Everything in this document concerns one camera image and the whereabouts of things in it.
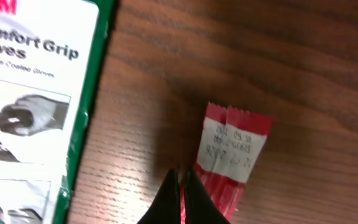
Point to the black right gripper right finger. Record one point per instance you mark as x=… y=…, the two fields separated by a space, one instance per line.
x=199 y=208

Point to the red white snack packet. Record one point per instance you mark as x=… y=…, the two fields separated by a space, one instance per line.
x=231 y=142

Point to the green white barcode packet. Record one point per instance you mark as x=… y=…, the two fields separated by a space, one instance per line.
x=50 y=55

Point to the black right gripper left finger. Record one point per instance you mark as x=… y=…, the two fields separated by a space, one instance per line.
x=165 y=208

